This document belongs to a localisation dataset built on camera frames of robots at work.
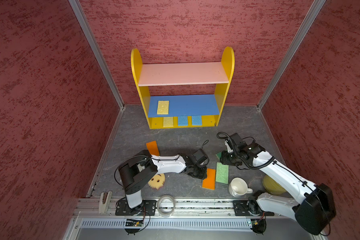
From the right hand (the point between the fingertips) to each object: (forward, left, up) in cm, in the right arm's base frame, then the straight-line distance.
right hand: (223, 163), depth 81 cm
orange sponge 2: (-8, +8, -8) cm, 14 cm away
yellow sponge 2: (+35, +33, -5) cm, 48 cm away
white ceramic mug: (-11, -8, -8) cm, 15 cm away
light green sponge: (-3, 0, -8) cm, 9 cm away
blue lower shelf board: (+42, +21, +4) cm, 47 cm away
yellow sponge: (+37, +35, +7) cm, 52 cm away
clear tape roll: (-23, +31, -6) cm, 39 cm away
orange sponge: (+14, +43, -7) cm, 45 cm away
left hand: (-6, +11, -8) cm, 15 cm away
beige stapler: (-16, +63, -5) cm, 65 cm away
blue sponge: (+37, +12, -7) cm, 39 cm away
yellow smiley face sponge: (-7, +37, -5) cm, 38 cm away
